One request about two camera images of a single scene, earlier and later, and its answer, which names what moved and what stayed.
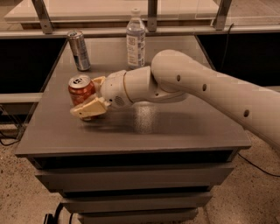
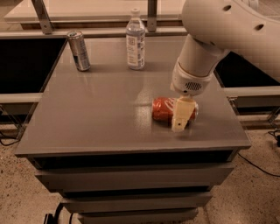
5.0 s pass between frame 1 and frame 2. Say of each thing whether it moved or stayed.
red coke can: moved
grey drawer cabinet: stayed
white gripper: moved
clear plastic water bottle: stayed
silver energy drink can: stayed
